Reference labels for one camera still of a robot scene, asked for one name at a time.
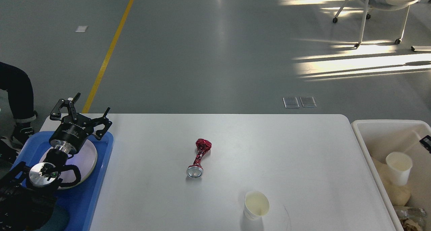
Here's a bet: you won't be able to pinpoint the white office chair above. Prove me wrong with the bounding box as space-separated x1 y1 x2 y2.
332 0 419 49

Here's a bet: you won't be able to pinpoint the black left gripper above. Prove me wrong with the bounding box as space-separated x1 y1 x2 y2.
49 92 112 155

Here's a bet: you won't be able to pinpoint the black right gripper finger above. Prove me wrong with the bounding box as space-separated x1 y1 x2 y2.
419 135 431 153

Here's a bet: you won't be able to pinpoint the crushed red can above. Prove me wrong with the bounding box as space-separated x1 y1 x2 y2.
186 138 212 178

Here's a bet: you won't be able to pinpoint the clear floor plate left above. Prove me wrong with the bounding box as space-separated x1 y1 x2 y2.
282 97 300 109

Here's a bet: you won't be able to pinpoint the white paper cup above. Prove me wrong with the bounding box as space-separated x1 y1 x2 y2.
244 191 270 221
386 152 413 186

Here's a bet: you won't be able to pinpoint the person dark trousers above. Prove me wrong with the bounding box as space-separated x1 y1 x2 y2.
0 62 38 164

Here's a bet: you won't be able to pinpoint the clear floor plate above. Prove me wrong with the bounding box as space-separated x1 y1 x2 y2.
300 96 317 108
282 97 300 109

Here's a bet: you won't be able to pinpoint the brown paper napkin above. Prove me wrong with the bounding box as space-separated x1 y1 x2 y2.
400 219 423 231

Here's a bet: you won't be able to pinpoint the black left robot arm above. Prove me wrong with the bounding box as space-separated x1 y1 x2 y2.
1 93 112 231

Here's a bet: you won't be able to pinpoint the blue plastic tray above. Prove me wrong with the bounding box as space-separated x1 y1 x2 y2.
12 131 114 231

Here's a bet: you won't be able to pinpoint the pink plate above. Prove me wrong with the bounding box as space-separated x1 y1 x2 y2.
39 139 98 190

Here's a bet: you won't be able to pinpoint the white plastic bin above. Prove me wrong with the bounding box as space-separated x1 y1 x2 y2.
352 120 431 231

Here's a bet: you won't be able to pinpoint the aluminium foil tray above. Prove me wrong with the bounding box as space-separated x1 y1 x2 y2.
393 205 427 226

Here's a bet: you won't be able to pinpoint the teal mug yellow inside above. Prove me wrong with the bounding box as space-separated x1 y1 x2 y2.
37 205 70 231

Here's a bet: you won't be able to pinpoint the clear floor plate right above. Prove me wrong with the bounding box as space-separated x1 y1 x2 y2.
300 96 317 108

